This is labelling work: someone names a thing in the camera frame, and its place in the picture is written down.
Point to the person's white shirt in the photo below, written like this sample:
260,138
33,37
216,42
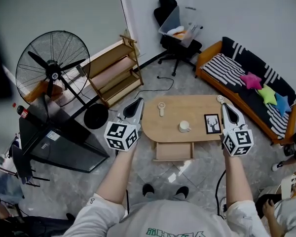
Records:
167,221

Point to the dark soda bottle red label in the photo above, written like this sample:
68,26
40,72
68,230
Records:
27,113

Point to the large black standing fan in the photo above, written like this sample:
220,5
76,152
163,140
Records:
54,75

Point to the blue star pillow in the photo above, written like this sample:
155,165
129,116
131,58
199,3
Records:
282,104

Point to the orange brown box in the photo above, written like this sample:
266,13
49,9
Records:
37,92

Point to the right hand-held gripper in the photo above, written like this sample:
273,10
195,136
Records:
239,143

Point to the green star pillow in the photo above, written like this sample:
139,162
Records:
267,95

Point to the wooden shelf rack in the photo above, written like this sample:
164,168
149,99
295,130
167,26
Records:
113,75

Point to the clear plastic storage box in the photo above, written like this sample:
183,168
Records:
187,21

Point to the white orange soft toy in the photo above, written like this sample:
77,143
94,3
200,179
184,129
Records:
177,31

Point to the person's black shoe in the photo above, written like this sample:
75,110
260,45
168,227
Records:
182,191
148,189

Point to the wooden coffee table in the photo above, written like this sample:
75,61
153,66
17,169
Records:
192,107

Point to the cream handheld fan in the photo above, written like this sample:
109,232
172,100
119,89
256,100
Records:
220,99
161,108

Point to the person's right forearm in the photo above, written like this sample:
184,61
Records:
236,181

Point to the black glass-door fridge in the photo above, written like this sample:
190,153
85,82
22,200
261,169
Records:
64,147

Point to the black framed deer picture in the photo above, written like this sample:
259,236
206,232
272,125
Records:
212,124

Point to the grey chair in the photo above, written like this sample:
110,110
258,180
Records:
22,162

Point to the white mug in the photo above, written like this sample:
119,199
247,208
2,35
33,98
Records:
183,127

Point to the orange sofa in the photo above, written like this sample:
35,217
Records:
204,60

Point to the white round appliance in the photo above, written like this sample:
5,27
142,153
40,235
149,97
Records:
287,186

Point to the black office chair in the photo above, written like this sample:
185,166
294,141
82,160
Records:
180,51

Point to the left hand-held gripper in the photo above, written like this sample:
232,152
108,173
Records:
121,137

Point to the person's grey jeans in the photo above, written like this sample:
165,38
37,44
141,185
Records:
178,197

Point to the person's left forearm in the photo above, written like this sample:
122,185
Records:
118,176

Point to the person's right black shoe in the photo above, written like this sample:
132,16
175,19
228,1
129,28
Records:
182,191

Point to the pink star pillow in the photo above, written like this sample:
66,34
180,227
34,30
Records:
251,80

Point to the person's left black shoe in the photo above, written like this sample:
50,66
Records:
148,189

